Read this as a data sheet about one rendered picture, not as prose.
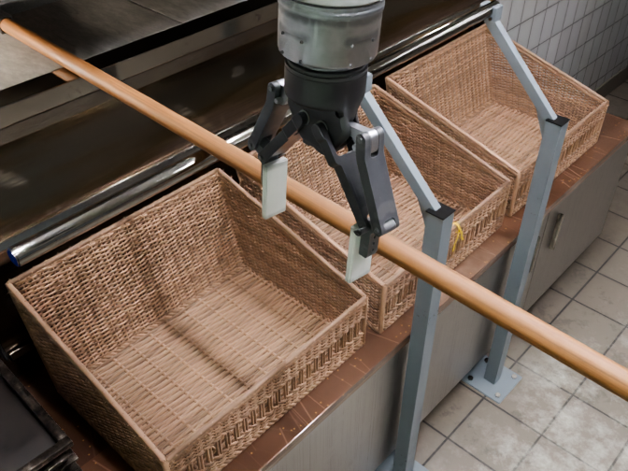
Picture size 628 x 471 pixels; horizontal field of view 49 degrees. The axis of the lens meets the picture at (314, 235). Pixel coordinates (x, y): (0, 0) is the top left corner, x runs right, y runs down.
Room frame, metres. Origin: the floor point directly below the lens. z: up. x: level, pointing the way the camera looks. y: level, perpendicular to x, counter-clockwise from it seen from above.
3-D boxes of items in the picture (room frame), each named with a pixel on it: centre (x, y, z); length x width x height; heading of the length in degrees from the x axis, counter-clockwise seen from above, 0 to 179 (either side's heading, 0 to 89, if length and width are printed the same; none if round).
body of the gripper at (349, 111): (0.57, -0.01, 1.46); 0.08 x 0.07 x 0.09; 41
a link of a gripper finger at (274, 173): (0.62, 0.04, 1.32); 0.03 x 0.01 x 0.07; 131
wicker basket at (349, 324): (1.01, 0.24, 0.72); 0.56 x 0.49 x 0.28; 137
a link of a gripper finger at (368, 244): (0.51, -0.06, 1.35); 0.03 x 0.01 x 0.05; 41
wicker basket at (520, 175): (1.89, -0.56, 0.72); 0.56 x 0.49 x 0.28; 137
